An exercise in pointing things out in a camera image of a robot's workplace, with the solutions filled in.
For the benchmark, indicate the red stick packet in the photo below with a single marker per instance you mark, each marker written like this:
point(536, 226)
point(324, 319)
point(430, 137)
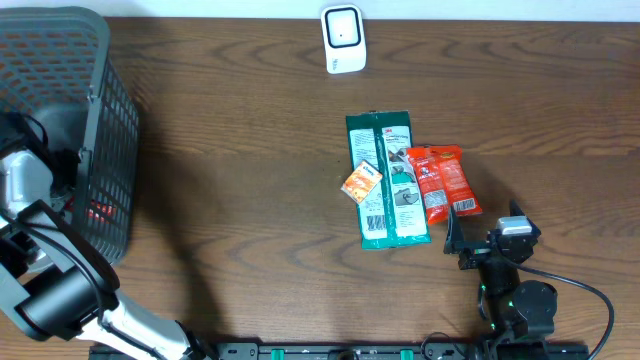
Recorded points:
point(98, 211)

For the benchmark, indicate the white barcode scanner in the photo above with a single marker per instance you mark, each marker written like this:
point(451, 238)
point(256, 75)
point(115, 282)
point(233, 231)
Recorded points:
point(344, 39)

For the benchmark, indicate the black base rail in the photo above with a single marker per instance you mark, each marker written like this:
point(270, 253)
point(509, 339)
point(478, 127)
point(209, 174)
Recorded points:
point(431, 350)

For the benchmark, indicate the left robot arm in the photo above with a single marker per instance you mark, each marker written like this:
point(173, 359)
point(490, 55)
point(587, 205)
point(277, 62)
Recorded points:
point(54, 283)

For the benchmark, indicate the orange-red snack bag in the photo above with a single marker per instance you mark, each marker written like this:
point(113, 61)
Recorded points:
point(442, 182)

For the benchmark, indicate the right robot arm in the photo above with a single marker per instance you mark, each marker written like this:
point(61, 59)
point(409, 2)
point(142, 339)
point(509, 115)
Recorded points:
point(522, 312)

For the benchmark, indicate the green 3M wipes package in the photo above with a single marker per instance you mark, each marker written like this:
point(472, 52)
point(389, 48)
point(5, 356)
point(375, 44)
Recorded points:
point(393, 215)

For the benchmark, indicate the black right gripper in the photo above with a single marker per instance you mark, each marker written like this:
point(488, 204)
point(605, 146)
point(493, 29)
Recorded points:
point(455, 242)

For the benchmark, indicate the grey plastic mesh basket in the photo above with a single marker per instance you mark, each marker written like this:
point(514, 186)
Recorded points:
point(55, 66)

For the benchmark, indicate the orange Kleenex tissue pack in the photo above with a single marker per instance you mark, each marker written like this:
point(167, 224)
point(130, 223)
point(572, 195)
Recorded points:
point(361, 182)

